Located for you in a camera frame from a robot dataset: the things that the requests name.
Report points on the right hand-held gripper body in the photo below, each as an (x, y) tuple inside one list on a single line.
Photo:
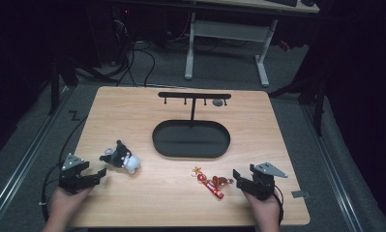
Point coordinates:
[(263, 180)]

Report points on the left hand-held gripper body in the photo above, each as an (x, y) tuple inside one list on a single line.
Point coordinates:
[(72, 175)]

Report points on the black hook rack with tray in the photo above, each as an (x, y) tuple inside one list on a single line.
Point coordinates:
[(191, 138)]

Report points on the person's left hand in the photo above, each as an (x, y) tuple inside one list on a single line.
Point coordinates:
[(66, 201)]

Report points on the person's right hand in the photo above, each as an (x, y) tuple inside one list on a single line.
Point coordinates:
[(261, 209)]

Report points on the grey tape piece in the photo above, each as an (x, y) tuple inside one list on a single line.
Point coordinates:
[(300, 194)]

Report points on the grey round table grommet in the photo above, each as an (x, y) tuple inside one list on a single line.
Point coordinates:
[(217, 102)]

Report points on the black metal stand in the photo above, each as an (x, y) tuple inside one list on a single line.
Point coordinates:
[(310, 93), (56, 83)]

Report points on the dark computer tower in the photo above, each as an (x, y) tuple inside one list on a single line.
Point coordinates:
[(121, 32)]

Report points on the white-framed desk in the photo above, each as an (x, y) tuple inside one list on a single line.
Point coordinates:
[(229, 30)]

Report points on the black keyboard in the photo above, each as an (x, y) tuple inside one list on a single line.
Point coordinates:
[(282, 2)]

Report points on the metal floor rail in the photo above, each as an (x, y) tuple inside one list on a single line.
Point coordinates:
[(334, 170), (23, 164)]

